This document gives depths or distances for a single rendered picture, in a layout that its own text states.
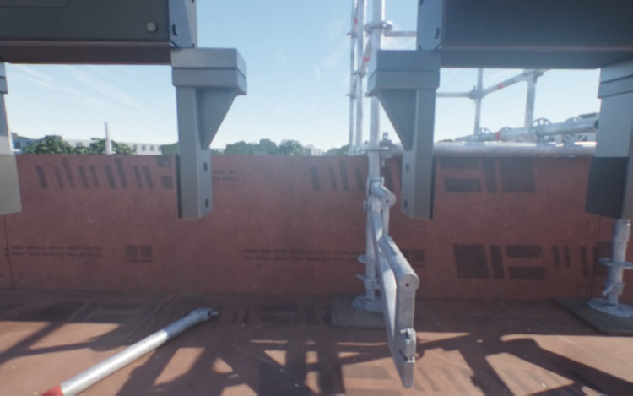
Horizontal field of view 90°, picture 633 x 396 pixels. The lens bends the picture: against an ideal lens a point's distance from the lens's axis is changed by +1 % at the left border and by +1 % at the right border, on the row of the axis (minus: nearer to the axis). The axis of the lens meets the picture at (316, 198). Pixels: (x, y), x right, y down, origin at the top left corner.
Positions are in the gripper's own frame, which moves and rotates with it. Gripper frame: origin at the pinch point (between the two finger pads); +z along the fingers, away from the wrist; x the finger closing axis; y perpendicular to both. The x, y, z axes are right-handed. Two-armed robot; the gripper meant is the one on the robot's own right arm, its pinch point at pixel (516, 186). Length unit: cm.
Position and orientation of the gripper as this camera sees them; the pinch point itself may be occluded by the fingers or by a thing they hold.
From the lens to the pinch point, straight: 25.3
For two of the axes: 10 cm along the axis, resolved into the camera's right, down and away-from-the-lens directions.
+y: 0.2, 1.3, -9.9
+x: 10.0, 0.0, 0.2
